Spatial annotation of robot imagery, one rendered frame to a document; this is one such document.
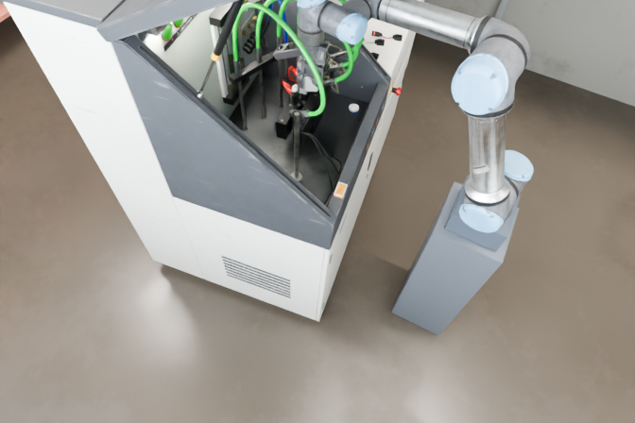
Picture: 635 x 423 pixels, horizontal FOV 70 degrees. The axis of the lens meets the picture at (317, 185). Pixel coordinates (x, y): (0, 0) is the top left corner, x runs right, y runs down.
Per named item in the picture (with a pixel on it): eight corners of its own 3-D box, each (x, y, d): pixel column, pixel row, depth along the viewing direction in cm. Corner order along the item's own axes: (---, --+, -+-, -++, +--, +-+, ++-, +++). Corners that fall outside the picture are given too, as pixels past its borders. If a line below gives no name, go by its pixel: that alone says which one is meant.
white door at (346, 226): (322, 314, 207) (334, 245, 151) (317, 313, 207) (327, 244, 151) (363, 202, 243) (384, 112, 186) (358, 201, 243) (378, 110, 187)
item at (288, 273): (317, 327, 214) (329, 251, 149) (206, 285, 223) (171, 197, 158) (361, 208, 253) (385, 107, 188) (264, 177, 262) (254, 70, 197)
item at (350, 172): (334, 241, 152) (337, 216, 138) (320, 236, 152) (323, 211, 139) (382, 113, 185) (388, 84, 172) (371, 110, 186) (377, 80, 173)
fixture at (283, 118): (302, 157, 166) (302, 129, 153) (277, 149, 167) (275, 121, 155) (332, 95, 184) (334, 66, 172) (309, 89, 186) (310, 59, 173)
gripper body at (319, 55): (321, 84, 136) (323, 52, 126) (294, 77, 137) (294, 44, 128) (330, 68, 140) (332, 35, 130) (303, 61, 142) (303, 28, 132)
